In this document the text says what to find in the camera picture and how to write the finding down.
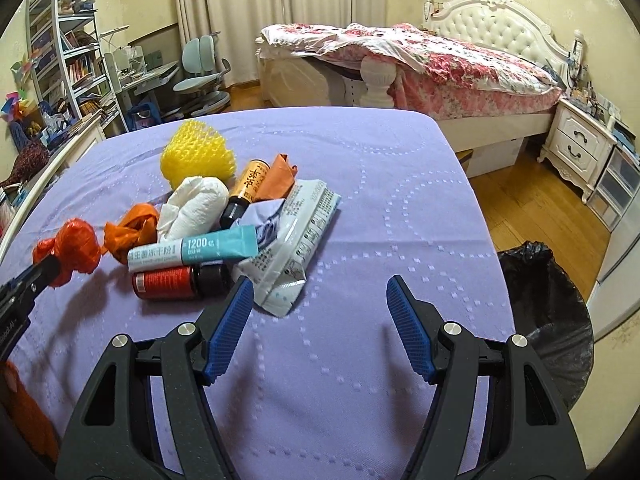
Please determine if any white printed plastic packet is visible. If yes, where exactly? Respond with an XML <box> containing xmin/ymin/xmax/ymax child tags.
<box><xmin>231</xmin><ymin>180</ymin><xmax>343</xmax><ymax>318</ymax></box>

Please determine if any yellow foam net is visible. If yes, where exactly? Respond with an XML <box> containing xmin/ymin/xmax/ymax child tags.
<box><xmin>160</xmin><ymin>121</ymin><xmax>236</xmax><ymax>192</ymax></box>

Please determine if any orange cloth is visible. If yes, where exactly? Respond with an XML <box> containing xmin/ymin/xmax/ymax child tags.
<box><xmin>0</xmin><ymin>360</ymin><xmax>61</xmax><ymax>466</ymax></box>

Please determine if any orange label bottle black cap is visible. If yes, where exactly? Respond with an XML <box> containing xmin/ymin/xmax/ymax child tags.
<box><xmin>219</xmin><ymin>159</ymin><xmax>273</xmax><ymax>231</ymax></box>

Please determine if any white curved bed rail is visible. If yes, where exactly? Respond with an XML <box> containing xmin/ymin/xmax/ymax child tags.
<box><xmin>0</xmin><ymin>110</ymin><xmax>106</xmax><ymax>256</ymax></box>

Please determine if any white tissue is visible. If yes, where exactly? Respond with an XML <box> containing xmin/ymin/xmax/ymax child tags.
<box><xmin>156</xmin><ymin>176</ymin><xmax>232</xmax><ymax>242</ymax></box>

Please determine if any white desk lamp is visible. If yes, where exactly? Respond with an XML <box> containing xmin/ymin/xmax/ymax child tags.
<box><xmin>97</xmin><ymin>25</ymin><xmax>131</xmax><ymax>56</ymax></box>

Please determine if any orange paper wrapper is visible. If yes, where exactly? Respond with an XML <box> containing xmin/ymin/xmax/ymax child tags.
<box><xmin>257</xmin><ymin>153</ymin><xmax>303</xmax><ymax>201</ymax></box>

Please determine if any red-orange plastic bag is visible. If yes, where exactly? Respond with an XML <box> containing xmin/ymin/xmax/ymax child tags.
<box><xmin>32</xmin><ymin>218</ymin><xmax>102</xmax><ymax>288</ymax></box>

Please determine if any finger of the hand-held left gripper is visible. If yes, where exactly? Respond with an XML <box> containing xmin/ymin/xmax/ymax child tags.
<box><xmin>0</xmin><ymin>277</ymin><xmax>55</xmax><ymax>311</ymax></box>
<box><xmin>0</xmin><ymin>255</ymin><xmax>62</xmax><ymax>292</ymax></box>

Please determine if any blue plastic basket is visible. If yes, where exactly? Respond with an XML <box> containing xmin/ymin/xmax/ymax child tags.
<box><xmin>10</xmin><ymin>102</ymin><xmax>66</xmax><ymax>151</ymax></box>

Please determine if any blue stool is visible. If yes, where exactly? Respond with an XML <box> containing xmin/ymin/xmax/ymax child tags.
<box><xmin>127</xmin><ymin>102</ymin><xmax>163</xmax><ymax>133</ymax></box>

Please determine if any knotted orange plastic bag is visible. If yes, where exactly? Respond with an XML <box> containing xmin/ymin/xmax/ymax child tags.
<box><xmin>103</xmin><ymin>203</ymin><xmax>161</xmax><ymax>265</ymax></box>

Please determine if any red bottle with black cap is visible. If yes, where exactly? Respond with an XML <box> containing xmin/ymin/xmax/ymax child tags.
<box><xmin>131</xmin><ymin>263</ymin><xmax>233</xmax><ymax>302</ymax></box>

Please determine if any white cabinet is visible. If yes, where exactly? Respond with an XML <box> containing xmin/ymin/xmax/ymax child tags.
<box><xmin>587</xmin><ymin>200</ymin><xmax>640</xmax><ymax>311</ymax></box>

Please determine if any pale green desk chair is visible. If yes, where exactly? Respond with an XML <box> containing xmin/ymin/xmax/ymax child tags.
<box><xmin>172</xmin><ymin>35</ymin><xmax>233</xmax><ymax>111</ymax></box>

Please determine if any white nightstand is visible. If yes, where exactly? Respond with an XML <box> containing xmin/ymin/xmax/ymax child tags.
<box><xmin>537</xmin><ymin>97</ymin><xmax>618</xmax><ymax>204</ymax></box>

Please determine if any grey study desk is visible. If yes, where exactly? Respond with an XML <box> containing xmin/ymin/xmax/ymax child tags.
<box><xmin>102</xmin><ymin>55</ymin><xmax>183</xmax><ymax>111</ymax></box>

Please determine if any pale purple crumpled paper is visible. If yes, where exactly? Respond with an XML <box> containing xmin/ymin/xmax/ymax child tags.
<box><xmin>235</xmin><ymin>202</ymin><xmax>286</xmax><ymax>251</ymax></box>

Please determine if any brown fuzzy item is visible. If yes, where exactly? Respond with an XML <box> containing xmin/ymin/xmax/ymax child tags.
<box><xmin>0</xmin><ymin>140</ymin><xmax>51</xmax><ymax>188</ymax></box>

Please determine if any bed with floral bedding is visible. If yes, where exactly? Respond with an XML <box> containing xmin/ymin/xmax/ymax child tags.
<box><xmin>256</xmin><ymin>0</ymin><xmax>573</xmax><ymax>181</ymax></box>

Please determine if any teal white tube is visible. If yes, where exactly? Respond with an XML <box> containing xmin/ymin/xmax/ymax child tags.
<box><xmin>127</xmin><ymin>225</ymin><xmax>261</xmax><ymax>273</ymax></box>

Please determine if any white bookshelf with books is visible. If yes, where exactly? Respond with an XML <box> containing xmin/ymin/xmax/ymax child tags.
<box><xmin>25</xmin><ymin>0</ymin><xmax>128</xmax><ymax>136</ymax></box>

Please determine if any bin with black bag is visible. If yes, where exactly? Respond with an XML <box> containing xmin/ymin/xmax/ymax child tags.
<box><xmin>496</xmin><ymin>241</ymin><xmax>595</xmax><ymax>411</ymax></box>

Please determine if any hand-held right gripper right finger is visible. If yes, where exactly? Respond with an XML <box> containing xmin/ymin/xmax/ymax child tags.
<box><xmin>386</xmin><ymin>274</ymin><xmax>587</xmax><ymax>480</ymax></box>

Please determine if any white storage box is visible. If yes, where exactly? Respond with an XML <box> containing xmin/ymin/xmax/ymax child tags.
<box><xmin>455</xmin><ymin>137</ymin><xmax>526</xmax><ymax>178</ymax></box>

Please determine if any colourful paper pinwheel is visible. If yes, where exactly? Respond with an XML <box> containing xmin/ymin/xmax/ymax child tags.
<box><xmin>0</xmin><ymin>57</ymin><xmax>36</xmax><ymax>121</ymax></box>

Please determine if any pink floral quilt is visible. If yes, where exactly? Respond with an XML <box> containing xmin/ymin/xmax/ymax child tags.
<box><xmin>256</xmin><ymin>22</ymin><xmax>563</xmax><ymax>111</ymax></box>

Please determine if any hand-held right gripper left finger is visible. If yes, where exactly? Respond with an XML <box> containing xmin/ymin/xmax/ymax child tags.
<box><xmin>54</xmin><ymin>276</ymin><xmax>256</xmax><ymax>480</ymax></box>

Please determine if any cream curtain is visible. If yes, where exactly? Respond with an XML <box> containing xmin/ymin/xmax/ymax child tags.
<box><xmin>172</xmin><ymin>0</ymin><xmax>388</xmax><ymax>88</ymax></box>

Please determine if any translucent plastic drawer unit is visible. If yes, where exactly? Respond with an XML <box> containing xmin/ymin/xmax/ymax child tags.
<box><xmin>587</xmin><ymin>147</ymin><xmax>640</xmax><ymax>233</ymax></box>

